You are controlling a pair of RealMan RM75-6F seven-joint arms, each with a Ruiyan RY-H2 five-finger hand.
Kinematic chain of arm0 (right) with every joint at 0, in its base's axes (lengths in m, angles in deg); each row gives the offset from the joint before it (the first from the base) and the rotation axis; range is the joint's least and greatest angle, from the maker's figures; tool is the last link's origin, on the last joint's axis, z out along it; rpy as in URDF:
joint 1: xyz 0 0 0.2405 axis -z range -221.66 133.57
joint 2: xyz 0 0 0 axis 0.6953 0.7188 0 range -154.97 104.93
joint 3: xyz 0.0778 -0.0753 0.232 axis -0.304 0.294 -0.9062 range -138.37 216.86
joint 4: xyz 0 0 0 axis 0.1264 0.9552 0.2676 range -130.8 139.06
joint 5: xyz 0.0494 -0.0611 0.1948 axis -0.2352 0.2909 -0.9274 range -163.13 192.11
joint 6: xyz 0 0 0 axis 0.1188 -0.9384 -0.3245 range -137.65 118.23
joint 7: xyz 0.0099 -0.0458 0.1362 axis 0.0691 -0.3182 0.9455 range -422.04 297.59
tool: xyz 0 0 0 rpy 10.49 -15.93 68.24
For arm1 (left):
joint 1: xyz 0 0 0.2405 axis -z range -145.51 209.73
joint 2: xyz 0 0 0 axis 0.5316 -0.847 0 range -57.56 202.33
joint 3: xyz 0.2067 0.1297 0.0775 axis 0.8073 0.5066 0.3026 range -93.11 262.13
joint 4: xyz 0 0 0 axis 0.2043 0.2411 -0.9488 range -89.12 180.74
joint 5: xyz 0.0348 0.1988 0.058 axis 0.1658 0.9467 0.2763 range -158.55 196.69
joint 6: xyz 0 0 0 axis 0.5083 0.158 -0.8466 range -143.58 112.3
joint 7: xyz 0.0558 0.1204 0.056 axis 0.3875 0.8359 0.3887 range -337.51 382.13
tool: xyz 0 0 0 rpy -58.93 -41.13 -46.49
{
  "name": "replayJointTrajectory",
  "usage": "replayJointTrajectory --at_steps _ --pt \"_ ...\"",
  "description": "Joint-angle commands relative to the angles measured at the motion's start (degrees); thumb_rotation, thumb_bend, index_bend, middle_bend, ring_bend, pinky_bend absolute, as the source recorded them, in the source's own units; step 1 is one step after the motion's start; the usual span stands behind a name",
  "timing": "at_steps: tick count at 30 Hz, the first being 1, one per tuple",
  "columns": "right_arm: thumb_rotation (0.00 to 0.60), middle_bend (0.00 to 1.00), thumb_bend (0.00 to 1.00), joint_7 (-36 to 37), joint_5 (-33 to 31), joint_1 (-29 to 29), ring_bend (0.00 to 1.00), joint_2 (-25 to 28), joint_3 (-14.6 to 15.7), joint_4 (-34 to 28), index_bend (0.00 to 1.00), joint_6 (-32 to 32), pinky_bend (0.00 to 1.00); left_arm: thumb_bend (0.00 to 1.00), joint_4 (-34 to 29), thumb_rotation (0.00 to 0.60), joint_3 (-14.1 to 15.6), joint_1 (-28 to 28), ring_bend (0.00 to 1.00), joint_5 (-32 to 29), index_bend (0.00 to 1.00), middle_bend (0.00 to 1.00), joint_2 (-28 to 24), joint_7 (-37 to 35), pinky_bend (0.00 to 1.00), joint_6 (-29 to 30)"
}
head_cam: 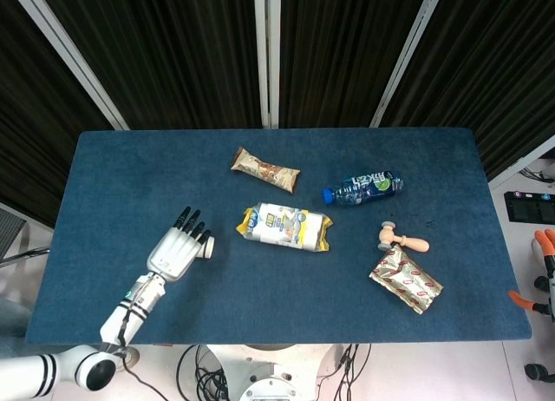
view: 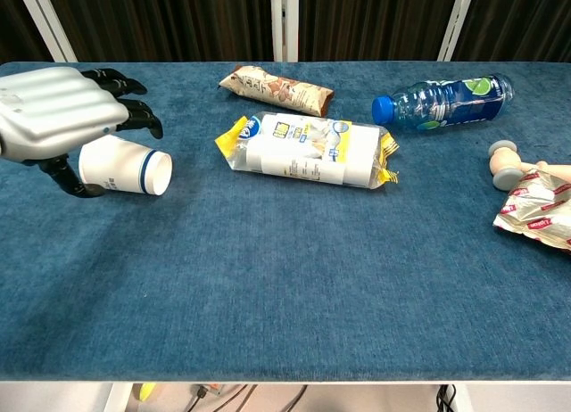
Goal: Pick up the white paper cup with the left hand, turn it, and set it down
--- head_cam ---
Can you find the right orange-tipped robot hand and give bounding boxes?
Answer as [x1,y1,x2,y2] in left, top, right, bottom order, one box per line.
[507,228,555,322]

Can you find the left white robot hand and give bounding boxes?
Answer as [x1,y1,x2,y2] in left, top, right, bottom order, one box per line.
[146,206,212,284]

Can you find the white paper cup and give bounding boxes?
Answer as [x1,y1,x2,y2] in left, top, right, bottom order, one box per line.
[195,235,216,260]

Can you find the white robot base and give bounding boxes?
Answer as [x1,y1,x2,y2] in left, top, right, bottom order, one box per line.
[203,343,348,401]

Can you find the black electronic device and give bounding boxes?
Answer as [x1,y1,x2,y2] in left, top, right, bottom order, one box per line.
[502,191,555,223]

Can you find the blue felt table mat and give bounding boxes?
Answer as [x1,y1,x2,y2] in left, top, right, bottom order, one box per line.
[24,128,533,345]

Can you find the white yellow snack package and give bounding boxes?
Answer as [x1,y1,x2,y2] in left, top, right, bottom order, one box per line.
[235,201,334,253]

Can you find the brown snack bar wrapper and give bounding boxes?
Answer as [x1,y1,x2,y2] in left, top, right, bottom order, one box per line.
[229,147,302,194]

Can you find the silver red foil packet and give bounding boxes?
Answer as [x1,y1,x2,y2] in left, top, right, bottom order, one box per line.
[369,246,445,315]

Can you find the small wooden toy hammer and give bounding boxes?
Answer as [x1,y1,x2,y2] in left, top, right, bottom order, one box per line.
[376,220,430,253]

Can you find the grey metal chair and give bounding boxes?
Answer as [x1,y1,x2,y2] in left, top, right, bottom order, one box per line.
[0,202,51,267]

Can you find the blue plastic water bottle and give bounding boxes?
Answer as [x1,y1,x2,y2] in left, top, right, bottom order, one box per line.
[321,170,405,207]

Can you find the black cable bundle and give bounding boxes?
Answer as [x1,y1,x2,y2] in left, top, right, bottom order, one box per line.
[176,344,235,401]

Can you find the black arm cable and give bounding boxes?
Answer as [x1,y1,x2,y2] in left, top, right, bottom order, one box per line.
[119,283,170,401]

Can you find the white partition frame post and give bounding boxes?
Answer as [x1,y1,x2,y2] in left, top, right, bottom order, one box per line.
[8,0,130,131]
[253,0,282,129]
[369,0,447,128]

